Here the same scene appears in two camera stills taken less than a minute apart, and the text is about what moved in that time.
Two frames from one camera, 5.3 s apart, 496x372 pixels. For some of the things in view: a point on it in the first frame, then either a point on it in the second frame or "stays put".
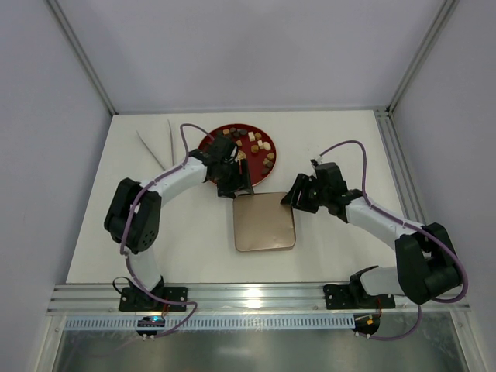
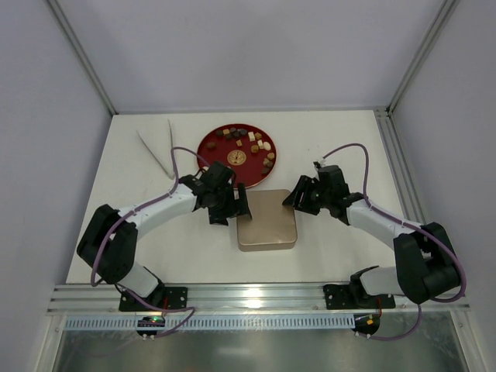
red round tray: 255,144 stays put
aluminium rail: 239,299 stays put
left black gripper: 234,186 → 229,207
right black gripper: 306,196 stays put
